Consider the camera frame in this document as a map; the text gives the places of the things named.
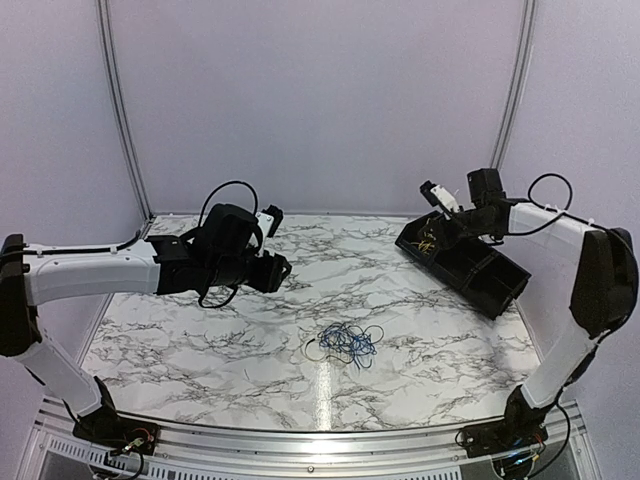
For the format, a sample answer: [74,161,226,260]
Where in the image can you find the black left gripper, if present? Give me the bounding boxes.
[207,250,292,294]

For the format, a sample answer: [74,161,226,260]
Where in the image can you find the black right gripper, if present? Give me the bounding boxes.
[416,208,494,250]

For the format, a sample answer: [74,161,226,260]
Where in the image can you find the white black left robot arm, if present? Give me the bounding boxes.
[1,204,291,445]

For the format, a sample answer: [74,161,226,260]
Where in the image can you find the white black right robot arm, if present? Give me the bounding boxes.
[420,168,639,448]

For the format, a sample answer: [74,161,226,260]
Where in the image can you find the black compartment tray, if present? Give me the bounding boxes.
[395,212,531,320]

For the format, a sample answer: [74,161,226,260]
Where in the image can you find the yellow cables in tray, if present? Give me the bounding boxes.
[412,227,439,256]

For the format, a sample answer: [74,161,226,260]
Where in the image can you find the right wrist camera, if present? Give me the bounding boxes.
[420,180,462,213]

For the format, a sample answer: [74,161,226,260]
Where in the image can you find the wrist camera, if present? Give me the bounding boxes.
[256,205,284,238]
[420,180,462,213]

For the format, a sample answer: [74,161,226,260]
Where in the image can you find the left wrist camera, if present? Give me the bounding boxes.
[256,205,284,238]

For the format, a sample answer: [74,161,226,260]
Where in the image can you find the blue cable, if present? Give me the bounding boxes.
[317,322,386,369]

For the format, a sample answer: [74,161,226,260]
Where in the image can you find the aluminium right corner post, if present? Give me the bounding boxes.
[490,0,539,169]

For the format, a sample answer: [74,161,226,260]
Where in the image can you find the aluminium corner post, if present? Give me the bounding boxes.
[490,0,539,169]
[95,0,154,221]

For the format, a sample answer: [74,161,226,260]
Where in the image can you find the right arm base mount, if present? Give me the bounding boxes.
[455,386,554,458]

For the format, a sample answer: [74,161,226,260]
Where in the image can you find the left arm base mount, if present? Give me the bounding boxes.
[72,377,160,455]

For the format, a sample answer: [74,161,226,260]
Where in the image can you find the aluminium front table frame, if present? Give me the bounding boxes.
[14,394,601,480]

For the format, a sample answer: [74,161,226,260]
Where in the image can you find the aluminium left corner post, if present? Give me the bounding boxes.
[95,0,154,221]

